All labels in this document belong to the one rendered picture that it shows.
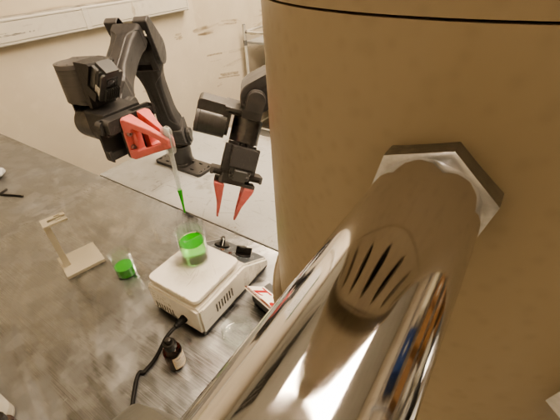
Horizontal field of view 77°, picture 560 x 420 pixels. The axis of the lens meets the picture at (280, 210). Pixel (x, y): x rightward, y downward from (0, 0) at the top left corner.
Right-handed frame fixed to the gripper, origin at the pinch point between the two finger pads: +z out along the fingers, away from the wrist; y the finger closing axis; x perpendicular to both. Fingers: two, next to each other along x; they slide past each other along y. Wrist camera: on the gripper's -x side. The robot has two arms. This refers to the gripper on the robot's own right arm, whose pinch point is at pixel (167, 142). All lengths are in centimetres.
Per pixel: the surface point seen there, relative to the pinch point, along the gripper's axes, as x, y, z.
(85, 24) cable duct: 1, 74, -136
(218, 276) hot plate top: 23.7, -1.6, 6.6
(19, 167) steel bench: 32, 7, -91
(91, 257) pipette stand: 31.5, -6.9, -28.2
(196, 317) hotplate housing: 27.2, -8.5, 6.9
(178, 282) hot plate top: 23.7, -6.2, 1.4
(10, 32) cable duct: -1, 42, -137
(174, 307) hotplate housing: 28.1, -8.6, 1.4
